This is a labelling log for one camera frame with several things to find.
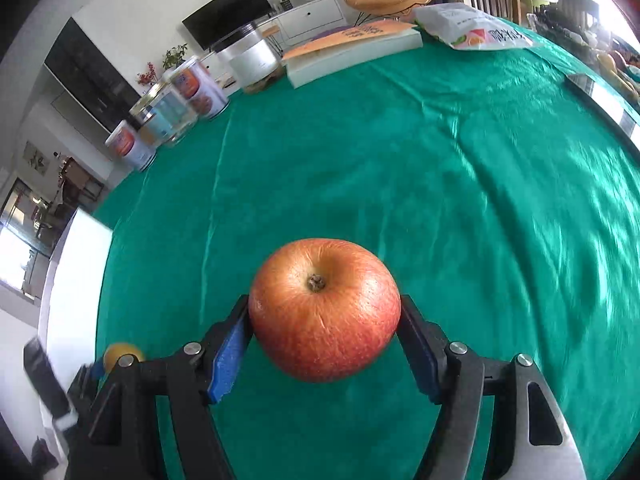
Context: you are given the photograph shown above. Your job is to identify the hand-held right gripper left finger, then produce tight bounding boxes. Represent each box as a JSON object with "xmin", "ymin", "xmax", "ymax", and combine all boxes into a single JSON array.
[{"xmin": 65, "ymin": 294, "xmax": 253, "ymax": 480}]

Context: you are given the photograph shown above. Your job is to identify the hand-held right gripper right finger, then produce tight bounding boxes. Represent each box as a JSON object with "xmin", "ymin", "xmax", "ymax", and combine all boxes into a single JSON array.
[{"xmin": 397, "ymin": 294, "xmax": 587, "ymax": 480}]

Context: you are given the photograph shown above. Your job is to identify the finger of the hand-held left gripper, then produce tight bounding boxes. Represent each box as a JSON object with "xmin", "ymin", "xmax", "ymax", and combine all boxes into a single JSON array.
[
  {"xmin": 67, "ymin": 362, "xmax": 107, "ymax": 401},
  {"xmin": 23, "ymin": 337, "xmax": 78, "ymax": 431}
]

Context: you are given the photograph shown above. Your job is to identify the small orange tangerine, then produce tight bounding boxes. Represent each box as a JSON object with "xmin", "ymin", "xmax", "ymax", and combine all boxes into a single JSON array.
[{"xmin": 102, "ymin": 342, "xmax": 146, "ymax": 375}]

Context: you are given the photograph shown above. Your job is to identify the red apple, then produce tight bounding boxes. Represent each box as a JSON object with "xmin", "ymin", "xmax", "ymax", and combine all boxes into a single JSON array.
[{"xmin": 248, "ymin": 238, "xmax": 402, "ymax": 384}]

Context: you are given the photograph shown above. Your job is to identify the white foam board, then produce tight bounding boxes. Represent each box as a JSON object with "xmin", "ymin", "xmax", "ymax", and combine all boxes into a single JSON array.
[{"xmin": 40, "ymin": 209, "xmax": 115, "ymax": 361}]

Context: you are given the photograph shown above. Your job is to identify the green tablecloth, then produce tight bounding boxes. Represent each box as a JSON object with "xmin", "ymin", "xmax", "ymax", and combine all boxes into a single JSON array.
[{"xmin": 92, "ymin": 20, "xmax": 640, "ymax": 480}]

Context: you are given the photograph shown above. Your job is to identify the blue and orange tin can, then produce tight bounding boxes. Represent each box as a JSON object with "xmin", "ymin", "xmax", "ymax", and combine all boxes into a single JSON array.
[
  {"xmin": 170, "ymin": 57, "xmax": 230, "ymax": 121},
  {"xmin": 105, "ymin": 121, "xmax": 157, "ymax": 172}
]

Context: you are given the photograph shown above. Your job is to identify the clear glass jar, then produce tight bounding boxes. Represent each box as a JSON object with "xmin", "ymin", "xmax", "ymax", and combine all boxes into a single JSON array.
[{"xmin": 129, "ymin": 82, "xmax": 196, "ymax": 148}]

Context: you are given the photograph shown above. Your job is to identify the white jar with black lid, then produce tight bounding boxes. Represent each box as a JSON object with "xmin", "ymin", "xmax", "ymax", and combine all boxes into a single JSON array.
[{"xmin": 212, "ymin": 22, "xmax": 281, "ymax": 93}]

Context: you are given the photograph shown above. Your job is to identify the green potted plant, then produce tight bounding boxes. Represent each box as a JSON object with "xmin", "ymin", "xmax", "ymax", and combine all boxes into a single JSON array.
[{"xmin": 161, "ymin": 44, "xmax": 188, "ymax": 71}]

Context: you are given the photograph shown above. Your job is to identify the orange-covered book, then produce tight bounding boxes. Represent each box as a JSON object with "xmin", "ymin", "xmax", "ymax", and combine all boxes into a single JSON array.
[{"xmin": 281, "ymin": 21, "xmax": 425, "ymax": 89}]

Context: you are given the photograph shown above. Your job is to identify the white snack bag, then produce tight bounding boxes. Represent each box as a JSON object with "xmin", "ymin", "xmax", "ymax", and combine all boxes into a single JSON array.
[{"xmin": 414, "ymin": 2, "xmax": 543, "ymax": 51}]

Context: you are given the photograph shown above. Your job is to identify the black television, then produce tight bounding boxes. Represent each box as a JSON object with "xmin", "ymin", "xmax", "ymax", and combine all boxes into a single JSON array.
[{"xmin": 181, "ymin": 0, "xmax": 273, "ymax": 52}]

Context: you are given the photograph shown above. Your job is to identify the white tv cabinet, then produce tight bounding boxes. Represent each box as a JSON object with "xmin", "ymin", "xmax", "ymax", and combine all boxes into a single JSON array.
[{"xmin": 200, "ymin": 0, "xmax": 358, "ymax": 86}]

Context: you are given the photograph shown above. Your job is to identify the framed wall picture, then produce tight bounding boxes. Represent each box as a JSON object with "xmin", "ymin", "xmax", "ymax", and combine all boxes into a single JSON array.
[{"xmin": 23, "ymin": 141, "xmax": 51, "ymax": 176}]

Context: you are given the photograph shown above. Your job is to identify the dark wall cabinet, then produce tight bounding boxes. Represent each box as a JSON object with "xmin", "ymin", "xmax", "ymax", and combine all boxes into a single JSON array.
[{"xmin": 44, "ymin": 17, "xmax": 143, "ymax": 133}]

